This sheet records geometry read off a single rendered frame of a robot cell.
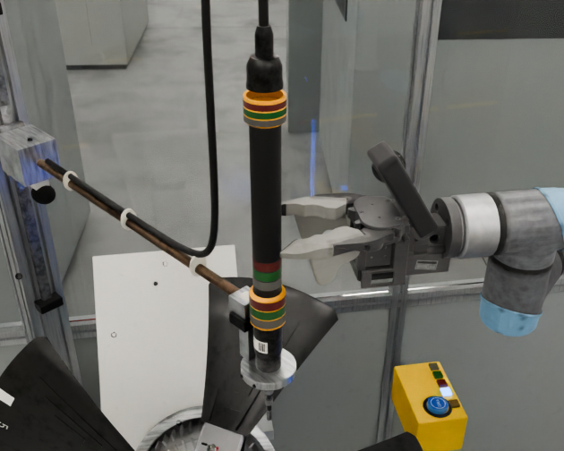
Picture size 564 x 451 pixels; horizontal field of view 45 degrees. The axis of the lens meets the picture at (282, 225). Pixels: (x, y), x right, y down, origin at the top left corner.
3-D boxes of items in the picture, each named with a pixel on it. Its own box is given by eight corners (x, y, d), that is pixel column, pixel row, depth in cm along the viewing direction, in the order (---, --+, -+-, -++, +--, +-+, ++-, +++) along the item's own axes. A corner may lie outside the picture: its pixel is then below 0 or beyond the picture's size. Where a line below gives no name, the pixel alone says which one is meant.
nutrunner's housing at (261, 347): (247, 385, 87) (234, 25, 63) (269, 370, 89) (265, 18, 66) (268, 401, 85) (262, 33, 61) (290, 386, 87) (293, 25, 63)
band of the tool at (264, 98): (235, 122, 68) (234, 94, 67) (266, 111, 71) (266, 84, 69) (263, 134, 66) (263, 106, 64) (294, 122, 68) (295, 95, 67)
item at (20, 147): (0, 172, 123) (-11, 128, 119) (36, 160, 127) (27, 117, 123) (26, 191, 117) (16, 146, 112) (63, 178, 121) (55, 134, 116)
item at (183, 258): (38, 167, 116) (36, 160, 116) (45, 165, 117) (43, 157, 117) (243, 308, 83) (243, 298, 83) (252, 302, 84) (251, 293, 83)
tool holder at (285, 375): (218, 362, 87) (215, 302, 82) (260, 337, 91) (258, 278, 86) (266, 400, 81) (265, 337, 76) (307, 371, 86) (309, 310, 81)
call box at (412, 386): (388, 401, 146) (393, 364, 141) (433, 395, 148) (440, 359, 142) (413, 461, 133) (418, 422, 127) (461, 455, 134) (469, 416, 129)
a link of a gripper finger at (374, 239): (340, 263, 71) (406, 241, 75) (341, 251, 70) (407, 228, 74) (316, 242, 74) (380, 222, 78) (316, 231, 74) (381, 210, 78)
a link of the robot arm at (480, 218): (504, 212, 75) (475, 179, 82) (465, 216, 74) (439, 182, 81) (493, 268, 79) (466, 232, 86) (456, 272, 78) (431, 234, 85)
